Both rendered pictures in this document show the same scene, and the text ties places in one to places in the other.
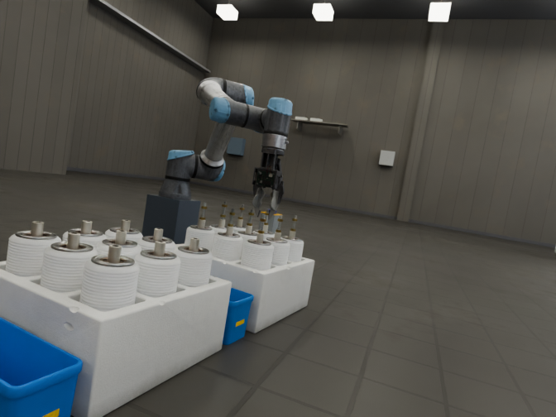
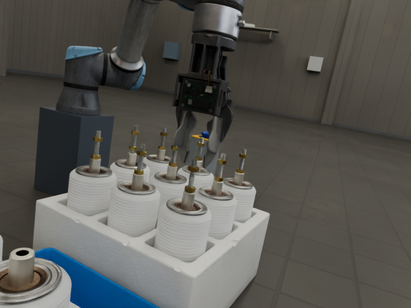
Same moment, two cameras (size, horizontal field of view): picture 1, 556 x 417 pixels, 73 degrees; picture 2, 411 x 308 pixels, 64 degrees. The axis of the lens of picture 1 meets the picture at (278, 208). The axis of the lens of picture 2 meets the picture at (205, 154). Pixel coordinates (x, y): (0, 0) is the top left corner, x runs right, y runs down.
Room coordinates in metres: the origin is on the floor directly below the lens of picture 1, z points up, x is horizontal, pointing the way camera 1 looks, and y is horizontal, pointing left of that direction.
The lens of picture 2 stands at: (0.62, 0.03, 0.47)
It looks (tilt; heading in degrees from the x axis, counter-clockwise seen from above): 12 degrees down; 359
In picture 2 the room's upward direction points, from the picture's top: 10 degrees clockwise
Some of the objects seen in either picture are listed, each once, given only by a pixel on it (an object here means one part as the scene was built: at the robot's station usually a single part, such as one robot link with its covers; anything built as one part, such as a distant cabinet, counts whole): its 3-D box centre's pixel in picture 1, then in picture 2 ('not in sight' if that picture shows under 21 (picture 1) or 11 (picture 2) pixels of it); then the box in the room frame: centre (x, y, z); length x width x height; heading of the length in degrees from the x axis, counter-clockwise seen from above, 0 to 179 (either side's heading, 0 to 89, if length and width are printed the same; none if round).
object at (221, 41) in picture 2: (269, 169); (206, 76); (1.16, 0.04, 0.48); 0.09 x 0.08 x 0.12; 167
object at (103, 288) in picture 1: (107, 308); not in sight; (0.70, 0.29, 0.16); 0.10 x 0.10 x 0.18
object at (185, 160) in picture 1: (181, 163); (85, 65); (1.80, 0.49, 0.47); 0.13 x 0.12 x 0.14; 116
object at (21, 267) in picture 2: (194, 245); (21, 267); (0.91, 0.19, 0.26); 0.02 x 0.02 x 0.03
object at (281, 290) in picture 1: (241, 277); (160, 242); (1.34, 0.09, 0.09); 0.39 x 0.39 x 0.18; 63
